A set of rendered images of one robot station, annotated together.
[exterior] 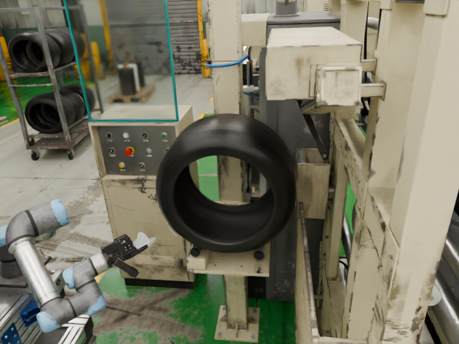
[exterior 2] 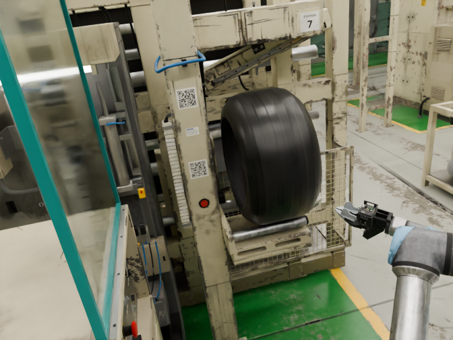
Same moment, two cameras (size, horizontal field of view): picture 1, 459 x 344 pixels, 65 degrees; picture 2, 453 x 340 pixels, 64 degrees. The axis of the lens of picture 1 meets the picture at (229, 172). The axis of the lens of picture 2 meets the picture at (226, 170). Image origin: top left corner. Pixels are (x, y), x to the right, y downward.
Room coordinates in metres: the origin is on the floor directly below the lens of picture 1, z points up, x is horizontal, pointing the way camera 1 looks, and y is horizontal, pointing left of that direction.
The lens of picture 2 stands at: (2.02, 1.37, 1.80)
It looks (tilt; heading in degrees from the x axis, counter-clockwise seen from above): 24 degrees down; 252
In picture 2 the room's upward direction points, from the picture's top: 7 degrees counter-clockwise
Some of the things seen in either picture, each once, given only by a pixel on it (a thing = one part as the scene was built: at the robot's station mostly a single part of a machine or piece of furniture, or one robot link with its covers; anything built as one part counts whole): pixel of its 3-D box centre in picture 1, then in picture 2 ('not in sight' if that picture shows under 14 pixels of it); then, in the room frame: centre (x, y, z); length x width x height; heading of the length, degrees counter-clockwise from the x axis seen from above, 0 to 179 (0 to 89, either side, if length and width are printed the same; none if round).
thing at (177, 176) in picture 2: not in sight; (178, 176); (1.79, 0.01, 1.19); 0.05 x 0.04 x 0.48; 82
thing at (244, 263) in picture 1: (231, 248); (260, 231); (1.45, 0.00, 0.80); 0.37 x 0.36 x 0.02; 82
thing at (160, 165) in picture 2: not in sight; (170, 204); (1.73, -0.87, 0.61); 0.33 x 0.06 x 0.86; 82
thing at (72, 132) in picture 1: (57, 80); not in sight; (5.22, 2.36, 0.96); 1.36 x 0.71 x 1.92; 172
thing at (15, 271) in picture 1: (15, 261); not in sight; (1.46, 1.08, 0.77); 0.15 x 0.15 x 0.10
